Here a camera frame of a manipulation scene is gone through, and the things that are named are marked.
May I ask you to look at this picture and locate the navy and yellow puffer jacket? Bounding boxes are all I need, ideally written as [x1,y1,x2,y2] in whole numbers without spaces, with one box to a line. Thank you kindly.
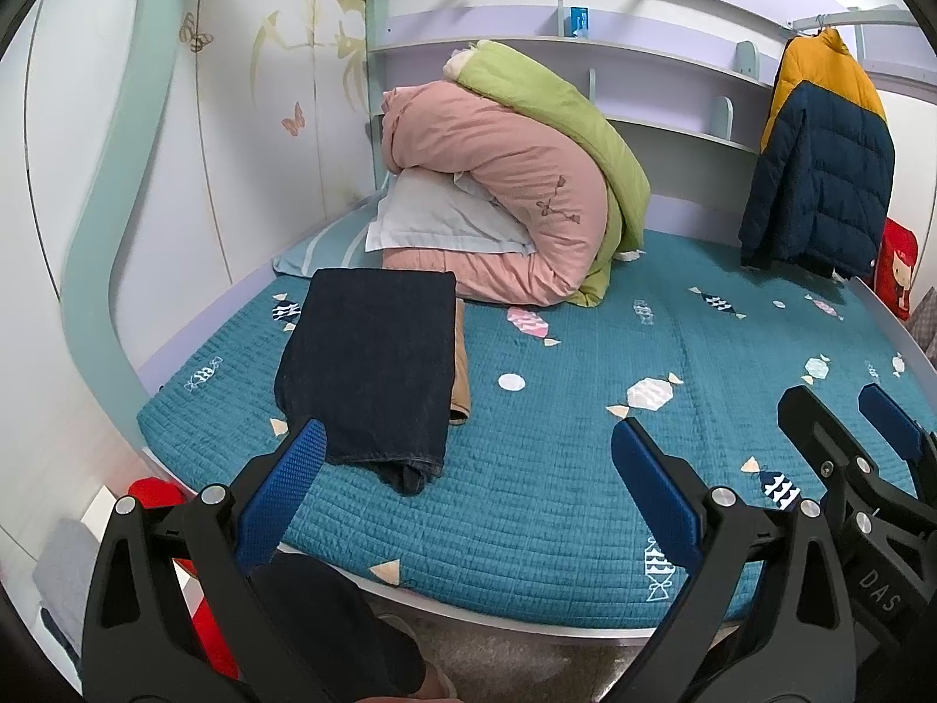
[738,28,896,281]

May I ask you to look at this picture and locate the red bag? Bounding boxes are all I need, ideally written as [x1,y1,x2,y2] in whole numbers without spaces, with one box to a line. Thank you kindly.
[874,217,921,322]

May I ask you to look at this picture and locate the white bed frame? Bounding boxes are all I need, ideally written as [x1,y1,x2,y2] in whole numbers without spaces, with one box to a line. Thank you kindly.
[135,410,742,647]

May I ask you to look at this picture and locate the mint green curved panel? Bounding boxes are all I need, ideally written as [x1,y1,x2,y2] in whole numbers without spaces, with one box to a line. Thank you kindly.
[62,0,194,412]

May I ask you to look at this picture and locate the white clothes rail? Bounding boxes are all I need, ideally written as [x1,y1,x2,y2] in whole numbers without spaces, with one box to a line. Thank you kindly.
[786,6,937,39]

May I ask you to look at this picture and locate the white pillow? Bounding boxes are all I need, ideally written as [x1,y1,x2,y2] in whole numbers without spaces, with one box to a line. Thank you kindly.
[364,170,540,260]

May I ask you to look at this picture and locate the lilac wall shelf unit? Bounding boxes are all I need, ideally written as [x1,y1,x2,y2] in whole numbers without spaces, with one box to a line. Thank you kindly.
[366,0,778,156]

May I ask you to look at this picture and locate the blue striped pillow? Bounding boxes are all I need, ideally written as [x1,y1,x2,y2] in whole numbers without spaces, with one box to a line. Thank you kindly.
[272,218,386,281]

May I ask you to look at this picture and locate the folded tan pants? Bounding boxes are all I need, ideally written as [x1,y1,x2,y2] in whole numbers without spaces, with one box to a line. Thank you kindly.
[446,298,474,427]

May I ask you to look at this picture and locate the pink quilt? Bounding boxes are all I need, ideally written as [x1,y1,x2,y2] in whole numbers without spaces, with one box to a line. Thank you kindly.
[379,86,613,308]

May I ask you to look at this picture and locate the person's leg in dark trousers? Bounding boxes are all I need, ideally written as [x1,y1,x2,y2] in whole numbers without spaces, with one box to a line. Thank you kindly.
[247,551,430,703]

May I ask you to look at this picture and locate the teal patterned bed blanket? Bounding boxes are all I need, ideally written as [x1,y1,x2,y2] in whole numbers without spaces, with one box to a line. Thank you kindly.
[135,223,937,632]

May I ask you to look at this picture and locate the white wardrobe with butterfly print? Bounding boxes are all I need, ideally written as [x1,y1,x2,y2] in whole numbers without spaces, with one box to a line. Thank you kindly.
[22,0,383,382]

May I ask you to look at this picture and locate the green quilt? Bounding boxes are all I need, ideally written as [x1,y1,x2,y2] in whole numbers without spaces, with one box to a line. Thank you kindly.
[443,40,652,309]

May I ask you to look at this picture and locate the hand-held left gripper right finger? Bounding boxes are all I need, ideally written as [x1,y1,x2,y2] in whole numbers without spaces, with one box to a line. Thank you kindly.
[610,417,857,703]

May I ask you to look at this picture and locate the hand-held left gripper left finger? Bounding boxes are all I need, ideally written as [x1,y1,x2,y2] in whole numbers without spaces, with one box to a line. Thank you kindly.
[80,419,329,703]

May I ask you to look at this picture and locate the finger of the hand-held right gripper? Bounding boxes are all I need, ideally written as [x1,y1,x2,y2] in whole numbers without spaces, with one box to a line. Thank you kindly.
[777,383,891,523]
[858,383,937,493]

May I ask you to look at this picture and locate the dark denim garment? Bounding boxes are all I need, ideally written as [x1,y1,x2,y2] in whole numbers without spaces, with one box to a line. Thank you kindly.
[274,267,459,497]

